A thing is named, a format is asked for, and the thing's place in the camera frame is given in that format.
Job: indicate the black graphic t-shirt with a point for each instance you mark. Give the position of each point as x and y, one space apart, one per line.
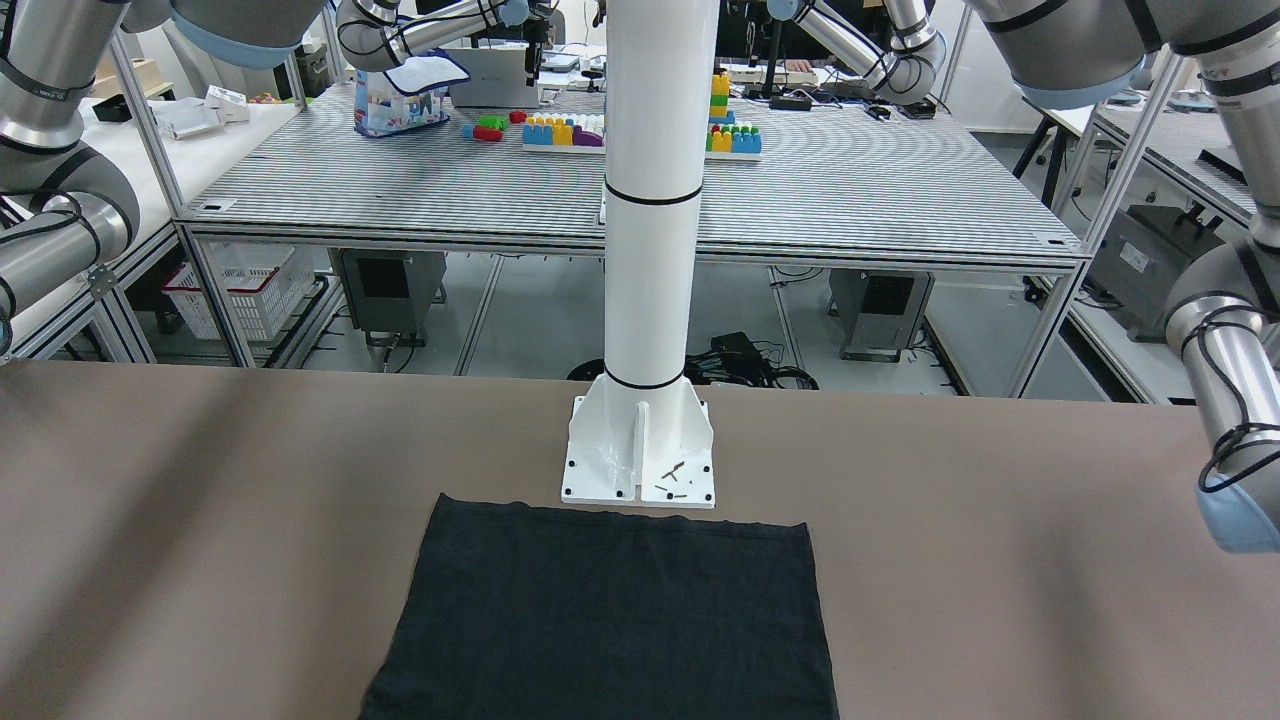
521 612

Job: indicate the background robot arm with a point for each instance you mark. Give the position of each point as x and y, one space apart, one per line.
374 36

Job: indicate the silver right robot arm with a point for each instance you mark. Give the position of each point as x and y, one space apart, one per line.
66 208

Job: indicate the striped metal workbench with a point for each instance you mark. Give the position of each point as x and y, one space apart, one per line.
833 187

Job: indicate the colourful toy block set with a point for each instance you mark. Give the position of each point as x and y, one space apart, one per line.
564 133

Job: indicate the blue white printed bag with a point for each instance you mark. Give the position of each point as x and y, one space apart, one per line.
405 98

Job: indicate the white plastic basket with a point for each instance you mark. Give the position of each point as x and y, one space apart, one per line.
264 284

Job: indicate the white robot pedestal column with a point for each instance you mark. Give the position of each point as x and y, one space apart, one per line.
641 436

